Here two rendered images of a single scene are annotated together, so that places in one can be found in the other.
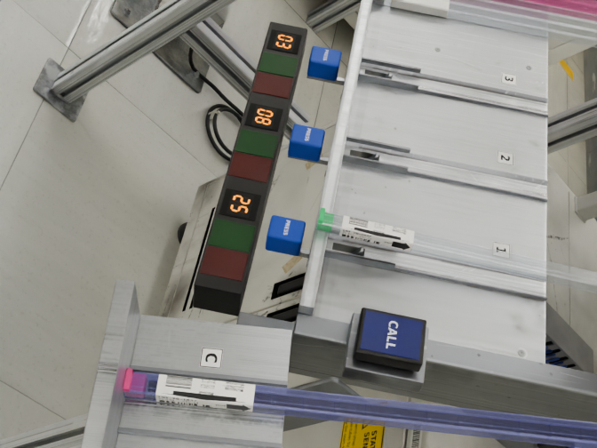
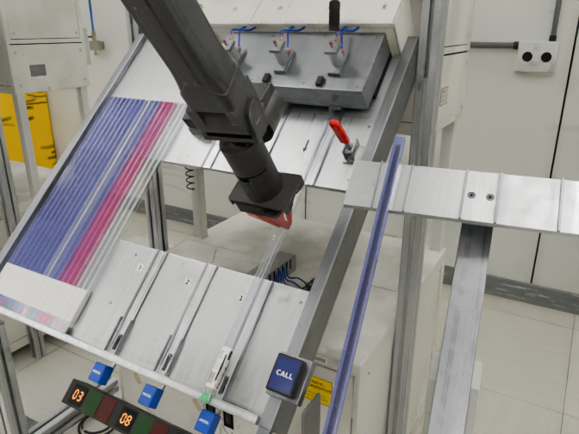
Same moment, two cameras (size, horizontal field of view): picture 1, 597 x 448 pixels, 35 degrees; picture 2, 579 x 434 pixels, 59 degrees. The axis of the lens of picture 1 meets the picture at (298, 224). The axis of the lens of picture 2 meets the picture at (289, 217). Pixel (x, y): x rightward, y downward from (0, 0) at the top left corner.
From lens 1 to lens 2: 11 cm
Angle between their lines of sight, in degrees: 23
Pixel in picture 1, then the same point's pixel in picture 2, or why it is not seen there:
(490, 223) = (224, 300)
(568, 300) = (249, 255)
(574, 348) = (278, 260)
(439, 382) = (308, 350)
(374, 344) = (288, 386)
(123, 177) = not seen: outside the picture
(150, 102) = not seen: outside the picture
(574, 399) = (329, 282)
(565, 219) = (205, 245)
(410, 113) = (146, 328)
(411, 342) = (290, 363)
